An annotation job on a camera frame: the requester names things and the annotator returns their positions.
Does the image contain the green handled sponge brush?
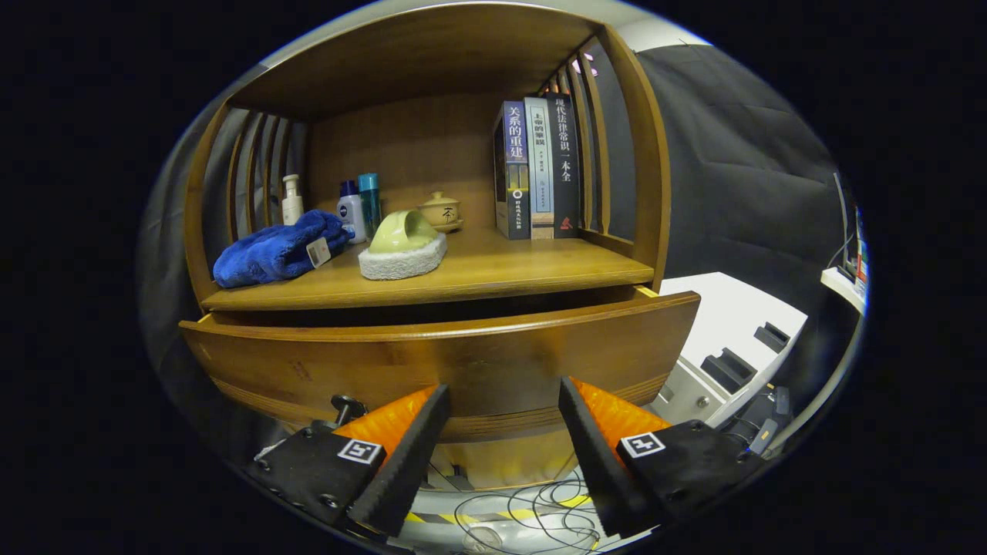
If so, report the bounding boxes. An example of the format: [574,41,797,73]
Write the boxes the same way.
[358,210,448,281]

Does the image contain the white bottle with blue cap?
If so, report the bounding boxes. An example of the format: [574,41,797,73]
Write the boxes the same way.
[336,180,367,244]

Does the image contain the yellow black floor tape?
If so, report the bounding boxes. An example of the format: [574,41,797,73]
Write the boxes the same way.
[405,493,595,526]

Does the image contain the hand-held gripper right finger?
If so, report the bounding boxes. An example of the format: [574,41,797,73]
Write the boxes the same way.
[558,375,764,539]

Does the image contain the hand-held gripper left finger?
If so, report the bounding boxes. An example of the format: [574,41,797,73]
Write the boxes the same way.
[245,384,452,539]

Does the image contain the white pump bottle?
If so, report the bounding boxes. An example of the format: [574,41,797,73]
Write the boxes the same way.
[281,174,305,226]

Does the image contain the book with blue spine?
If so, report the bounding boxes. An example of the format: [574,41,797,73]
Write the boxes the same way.
[493,100,533,241]

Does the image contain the beige lidded tea cup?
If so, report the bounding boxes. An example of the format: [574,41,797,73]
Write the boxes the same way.
[418,190,465,234]

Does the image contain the teal transparent bottle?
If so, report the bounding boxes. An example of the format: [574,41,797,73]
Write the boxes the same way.
[358,173,382,240]

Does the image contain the book with grey spine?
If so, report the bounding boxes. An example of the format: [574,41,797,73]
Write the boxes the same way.
[524,96,556,240]

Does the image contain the tangle of black cables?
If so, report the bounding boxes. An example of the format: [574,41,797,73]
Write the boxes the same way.
[451,462,610,552]

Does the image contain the book with black spine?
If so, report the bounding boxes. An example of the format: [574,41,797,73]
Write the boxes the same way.
[544,93,581,239]

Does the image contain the white side cabinet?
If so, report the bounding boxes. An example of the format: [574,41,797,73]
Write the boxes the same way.
[644,271,808,429]

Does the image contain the blue towel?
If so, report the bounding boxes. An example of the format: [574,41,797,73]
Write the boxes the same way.
[213,209,354,289]

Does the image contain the black backdrop cloth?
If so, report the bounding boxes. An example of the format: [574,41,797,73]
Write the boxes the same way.
[139,42,857,463]

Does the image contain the wooden cabinet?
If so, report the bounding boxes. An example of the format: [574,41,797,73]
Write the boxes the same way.
[179,2,673,494]

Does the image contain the black computer tower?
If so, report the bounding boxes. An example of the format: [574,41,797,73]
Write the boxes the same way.
[725,385,795,456]

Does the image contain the black plastic holder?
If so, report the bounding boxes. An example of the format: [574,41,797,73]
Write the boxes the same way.
[753,322,792,354]
[700,348,758,394]

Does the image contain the wooden drawer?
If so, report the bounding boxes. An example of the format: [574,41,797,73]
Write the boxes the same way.
[179,287,702,444]

